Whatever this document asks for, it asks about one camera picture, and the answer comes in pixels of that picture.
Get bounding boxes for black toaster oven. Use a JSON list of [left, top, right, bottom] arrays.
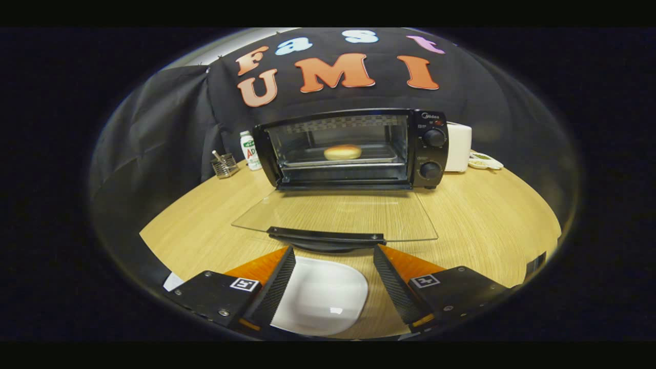
[[231, 108, 450, 253]]

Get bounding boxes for white bread toaster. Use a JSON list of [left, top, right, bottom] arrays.
[[445, 122, 473, 173]]

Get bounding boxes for white square plate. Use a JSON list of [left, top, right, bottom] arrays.
[[270, 256, 369, 337]]

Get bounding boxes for white bottle green label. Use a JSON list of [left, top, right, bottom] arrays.
[[240, 130, 263, 171]]

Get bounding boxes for glazed brown donut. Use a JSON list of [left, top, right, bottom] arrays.
[[324, 145, 362, 161]]

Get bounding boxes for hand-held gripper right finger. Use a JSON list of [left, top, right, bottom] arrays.
[[373, 244, 521, 334]]

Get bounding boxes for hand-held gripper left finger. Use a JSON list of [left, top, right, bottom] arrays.
[[164, 245, 297, 335]]

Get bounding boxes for black backdrop cloth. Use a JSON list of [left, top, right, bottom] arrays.
[[90, 28, 580, 288]]

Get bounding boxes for metal mesh holder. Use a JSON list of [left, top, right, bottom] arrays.
[[212, 150, 240, 179]]

